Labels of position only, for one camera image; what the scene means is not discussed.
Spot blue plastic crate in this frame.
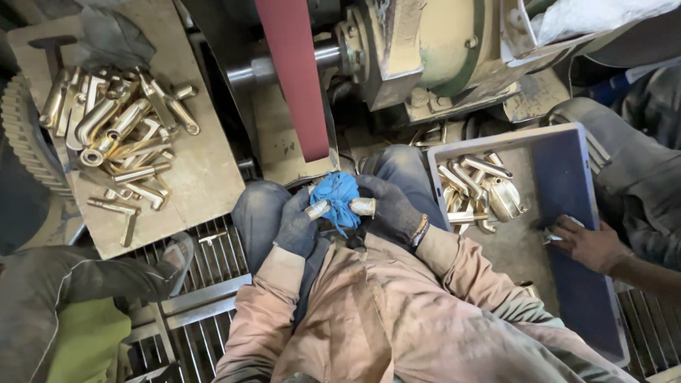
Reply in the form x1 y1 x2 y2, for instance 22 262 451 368
427 122 632 368

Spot white plastic bag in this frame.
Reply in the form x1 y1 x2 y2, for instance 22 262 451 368
531 0 681 49

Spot heap of brass fittings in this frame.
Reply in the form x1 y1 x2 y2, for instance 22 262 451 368
437 151 529 235

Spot metal floor grate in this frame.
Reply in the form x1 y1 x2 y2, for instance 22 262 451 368
113 214 254 383
616 287 681 379

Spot dark grey cloth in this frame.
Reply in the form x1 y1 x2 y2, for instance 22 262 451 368
73 4 158 74

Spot person's left hand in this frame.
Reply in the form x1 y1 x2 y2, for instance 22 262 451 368
272 187 332 260

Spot person's blue jeans legs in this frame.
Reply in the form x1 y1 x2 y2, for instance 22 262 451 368
231 145 449 277

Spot dusty wooden board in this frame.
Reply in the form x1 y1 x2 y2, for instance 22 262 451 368
7 0 247 260

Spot red sanding belt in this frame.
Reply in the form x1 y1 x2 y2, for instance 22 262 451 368
254 0 332 163

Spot person's right hand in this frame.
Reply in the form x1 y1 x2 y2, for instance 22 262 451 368
351 174 430 248

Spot single angled brass fitting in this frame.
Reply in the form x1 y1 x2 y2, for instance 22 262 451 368
87 197 142 248

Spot brass parts under machine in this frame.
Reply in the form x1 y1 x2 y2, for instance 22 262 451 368
408 118 480 149

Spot blue cloth rag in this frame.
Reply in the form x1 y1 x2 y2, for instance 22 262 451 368
310 171 362 238

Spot brass pipe fitting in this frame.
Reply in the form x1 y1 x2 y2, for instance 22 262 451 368
305 197 377 221

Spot dusty belt grinder machine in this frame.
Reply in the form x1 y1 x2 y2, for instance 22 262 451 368
181 0 681 187

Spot pile of polished brass fittings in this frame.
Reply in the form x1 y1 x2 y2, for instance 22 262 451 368
38 65 201 211

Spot white abrasive paper piece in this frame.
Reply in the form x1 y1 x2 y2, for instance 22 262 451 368
543 215 586 246

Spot toothed gear wheel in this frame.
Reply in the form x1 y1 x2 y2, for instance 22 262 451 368
0 72 74 199

